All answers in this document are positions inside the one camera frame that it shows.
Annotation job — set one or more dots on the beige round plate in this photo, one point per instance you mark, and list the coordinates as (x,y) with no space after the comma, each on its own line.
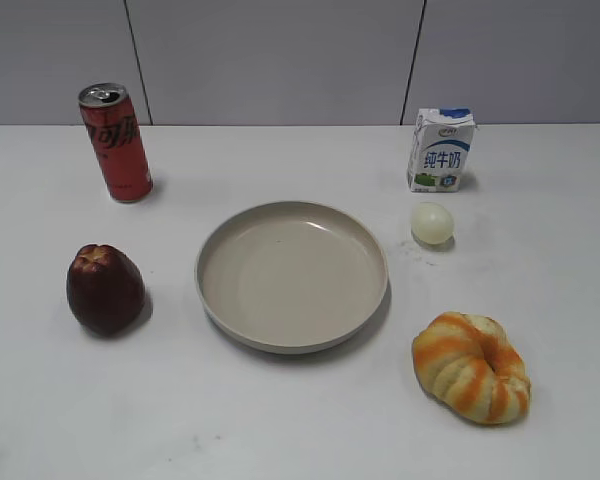
(292,277)

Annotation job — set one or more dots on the orange striped croissant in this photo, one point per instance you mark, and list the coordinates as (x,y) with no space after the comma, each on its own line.
(466,362)

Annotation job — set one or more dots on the white peeled egg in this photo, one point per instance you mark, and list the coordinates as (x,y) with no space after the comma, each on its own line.
(431,223)

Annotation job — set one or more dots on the white blue milk carton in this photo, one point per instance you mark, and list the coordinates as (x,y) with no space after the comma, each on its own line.
(441,144)

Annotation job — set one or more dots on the dark red apple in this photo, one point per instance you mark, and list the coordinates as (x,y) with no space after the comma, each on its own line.
(105,290)

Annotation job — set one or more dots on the red soda can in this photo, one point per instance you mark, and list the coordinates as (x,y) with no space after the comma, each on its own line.
(112,127)

